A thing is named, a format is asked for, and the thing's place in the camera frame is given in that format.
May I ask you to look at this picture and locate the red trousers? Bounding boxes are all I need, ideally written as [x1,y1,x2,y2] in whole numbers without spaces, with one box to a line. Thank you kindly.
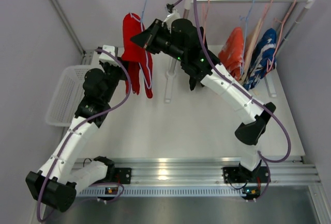
[122,13,153,99]

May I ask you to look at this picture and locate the blue wire hanger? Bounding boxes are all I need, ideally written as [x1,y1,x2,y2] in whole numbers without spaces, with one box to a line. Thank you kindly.
[239,0,255,76]
[129,0,154,90]

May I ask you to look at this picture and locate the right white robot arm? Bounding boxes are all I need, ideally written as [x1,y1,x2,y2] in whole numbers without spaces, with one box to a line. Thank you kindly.
[130,18,276,182]

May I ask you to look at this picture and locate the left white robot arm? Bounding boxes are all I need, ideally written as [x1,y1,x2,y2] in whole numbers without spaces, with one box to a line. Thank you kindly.
[25,58,129,212]

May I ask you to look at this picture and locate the black trousers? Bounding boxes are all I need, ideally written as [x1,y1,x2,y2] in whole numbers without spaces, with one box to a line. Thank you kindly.
[189,35,208,91]

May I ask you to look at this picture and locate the pink hanger of black trousers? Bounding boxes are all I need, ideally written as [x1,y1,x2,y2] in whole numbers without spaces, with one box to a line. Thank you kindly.
[201,0,210,45]

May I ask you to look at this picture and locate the pink hanger of beige garment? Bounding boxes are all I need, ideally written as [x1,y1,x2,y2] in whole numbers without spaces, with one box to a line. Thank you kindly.
[243,0,274,74]

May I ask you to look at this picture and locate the pink hanger of blue garment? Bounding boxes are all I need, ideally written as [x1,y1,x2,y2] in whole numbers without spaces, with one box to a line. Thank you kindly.
[266,0,297,73]

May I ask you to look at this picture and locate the white plastic basket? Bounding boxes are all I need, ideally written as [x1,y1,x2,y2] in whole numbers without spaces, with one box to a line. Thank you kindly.
[45,65,92,127]

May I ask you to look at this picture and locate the orange patterned garment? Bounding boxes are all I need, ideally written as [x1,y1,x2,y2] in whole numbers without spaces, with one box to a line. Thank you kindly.
[218,27,244,81]

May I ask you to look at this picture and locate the beige garment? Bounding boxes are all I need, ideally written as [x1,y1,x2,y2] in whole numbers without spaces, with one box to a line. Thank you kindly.
[239,18,263,86]

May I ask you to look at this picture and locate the blue white patterned garment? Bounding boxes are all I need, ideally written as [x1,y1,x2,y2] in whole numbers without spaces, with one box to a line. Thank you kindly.
[243,28,277,90]

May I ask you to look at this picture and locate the metal clothes rack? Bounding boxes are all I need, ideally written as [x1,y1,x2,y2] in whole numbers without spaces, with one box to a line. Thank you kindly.
[164,0,316,103]

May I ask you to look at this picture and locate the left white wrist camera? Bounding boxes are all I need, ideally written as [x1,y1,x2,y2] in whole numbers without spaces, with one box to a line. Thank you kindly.
[98,45,118,65]

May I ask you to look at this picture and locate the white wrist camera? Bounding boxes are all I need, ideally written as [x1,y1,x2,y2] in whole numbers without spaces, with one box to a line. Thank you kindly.
[98,45,118,65]
[163,4,181,29]

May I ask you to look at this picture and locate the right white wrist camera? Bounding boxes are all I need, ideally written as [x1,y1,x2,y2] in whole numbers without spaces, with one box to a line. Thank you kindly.
[163,4,181,29]

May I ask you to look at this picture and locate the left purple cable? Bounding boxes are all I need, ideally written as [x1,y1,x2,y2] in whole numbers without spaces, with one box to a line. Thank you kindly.
[36,48,132,222]

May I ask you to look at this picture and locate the purple cable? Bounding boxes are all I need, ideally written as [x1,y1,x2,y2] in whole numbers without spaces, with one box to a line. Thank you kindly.
[36,48,132,222]
[173,0,292,201]

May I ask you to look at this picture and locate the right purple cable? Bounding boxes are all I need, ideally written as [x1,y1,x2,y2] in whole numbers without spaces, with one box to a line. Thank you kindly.
[173,0,292,201]

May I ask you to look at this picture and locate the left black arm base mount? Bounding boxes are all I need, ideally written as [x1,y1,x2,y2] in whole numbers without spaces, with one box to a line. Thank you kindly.
[102,167,132,184]

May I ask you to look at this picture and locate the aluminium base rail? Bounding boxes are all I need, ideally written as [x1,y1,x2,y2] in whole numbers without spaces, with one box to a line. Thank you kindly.
[77,159,321,202]

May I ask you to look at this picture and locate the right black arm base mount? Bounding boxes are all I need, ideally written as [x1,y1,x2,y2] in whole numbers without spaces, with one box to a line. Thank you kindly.
[222,166,270,184]

